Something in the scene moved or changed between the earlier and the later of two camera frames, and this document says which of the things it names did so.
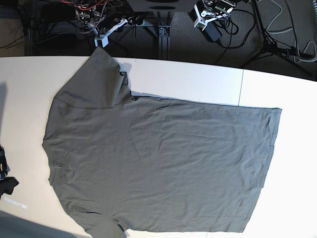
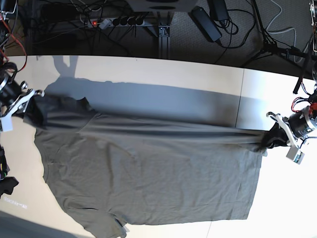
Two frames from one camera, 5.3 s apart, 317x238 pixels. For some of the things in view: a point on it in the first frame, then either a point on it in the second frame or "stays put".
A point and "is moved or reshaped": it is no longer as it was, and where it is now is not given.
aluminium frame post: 164,38 stays put
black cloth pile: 7,183 stays put
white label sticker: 16,203 stays put
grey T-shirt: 119,164 is moved or reshaped
